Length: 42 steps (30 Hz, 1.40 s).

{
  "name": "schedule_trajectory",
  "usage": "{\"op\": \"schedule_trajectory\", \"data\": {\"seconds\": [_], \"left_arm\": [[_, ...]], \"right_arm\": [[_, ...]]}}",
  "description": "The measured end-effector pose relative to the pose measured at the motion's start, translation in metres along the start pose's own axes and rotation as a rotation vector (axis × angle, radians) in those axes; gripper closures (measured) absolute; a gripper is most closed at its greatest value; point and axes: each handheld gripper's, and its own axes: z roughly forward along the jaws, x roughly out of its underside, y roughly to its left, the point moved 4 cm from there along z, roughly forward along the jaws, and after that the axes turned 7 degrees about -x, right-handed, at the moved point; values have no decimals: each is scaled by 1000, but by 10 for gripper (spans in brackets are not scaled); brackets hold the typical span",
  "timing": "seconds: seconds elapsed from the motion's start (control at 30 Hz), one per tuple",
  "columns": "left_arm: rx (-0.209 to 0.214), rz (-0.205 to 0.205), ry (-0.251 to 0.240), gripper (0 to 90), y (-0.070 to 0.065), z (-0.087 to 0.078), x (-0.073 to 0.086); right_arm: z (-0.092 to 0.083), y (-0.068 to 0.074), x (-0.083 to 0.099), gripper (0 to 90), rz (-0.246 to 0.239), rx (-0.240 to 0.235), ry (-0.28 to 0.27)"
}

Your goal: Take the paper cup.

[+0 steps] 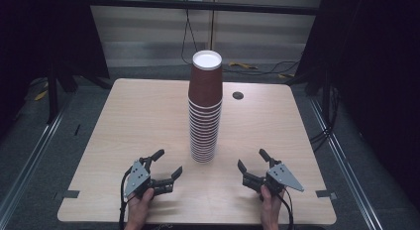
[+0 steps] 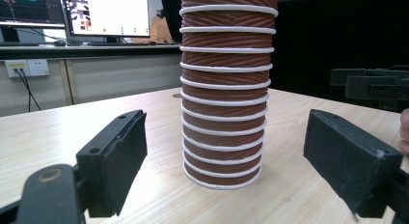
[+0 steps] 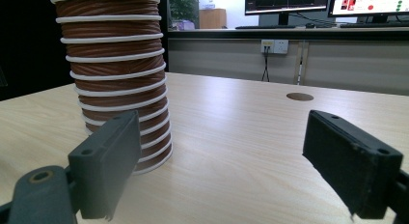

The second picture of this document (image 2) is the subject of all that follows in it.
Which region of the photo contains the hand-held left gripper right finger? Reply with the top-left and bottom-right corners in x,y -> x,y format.
303,108 -> 403,219

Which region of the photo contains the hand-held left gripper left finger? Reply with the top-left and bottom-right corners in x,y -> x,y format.
75,109 -> 149,218

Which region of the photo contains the stack of brown paper cups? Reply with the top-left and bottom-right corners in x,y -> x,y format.
177,0 -> 282,190

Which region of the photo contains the black curtain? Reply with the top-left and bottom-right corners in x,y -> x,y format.
159,0 -> 409,113

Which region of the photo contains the dark desk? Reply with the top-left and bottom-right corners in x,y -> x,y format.
0,42 -> 181,60

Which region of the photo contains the black keyboard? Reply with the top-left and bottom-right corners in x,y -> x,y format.
88,40 -> 151,47

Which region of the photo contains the brown cardboard box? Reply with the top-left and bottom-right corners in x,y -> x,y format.
150,8 -> 177,44

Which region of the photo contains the computer monitor with white screen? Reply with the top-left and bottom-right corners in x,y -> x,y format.
59,0 -> 152,39

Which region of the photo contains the computer monitor with dark screen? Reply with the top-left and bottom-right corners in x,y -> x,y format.
0,0 -> 66,29

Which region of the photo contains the black power cable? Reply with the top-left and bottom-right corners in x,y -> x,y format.
14,69 -> 33,113
19,69 -> 42,111

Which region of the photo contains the empty white wall socket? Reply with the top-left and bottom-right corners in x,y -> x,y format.
27,58 -> 51,77

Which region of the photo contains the white wall socket with plugs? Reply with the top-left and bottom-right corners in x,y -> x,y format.
4,59 -> 29,79

